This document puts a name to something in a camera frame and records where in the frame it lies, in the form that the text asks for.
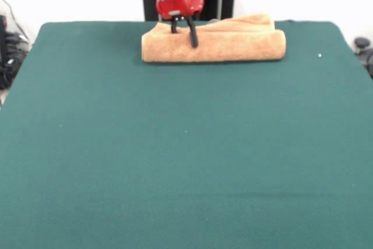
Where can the tan terry towel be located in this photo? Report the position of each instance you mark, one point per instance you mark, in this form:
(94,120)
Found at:
(227,46)

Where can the dark green table cloth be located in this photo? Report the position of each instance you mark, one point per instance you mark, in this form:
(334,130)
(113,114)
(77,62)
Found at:
(175,158)

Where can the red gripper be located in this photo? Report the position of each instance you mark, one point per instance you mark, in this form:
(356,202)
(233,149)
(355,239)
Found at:
(177,5)

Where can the dark grey stand base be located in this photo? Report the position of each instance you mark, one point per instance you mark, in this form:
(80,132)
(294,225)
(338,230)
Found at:
(11,65)
(361,42)

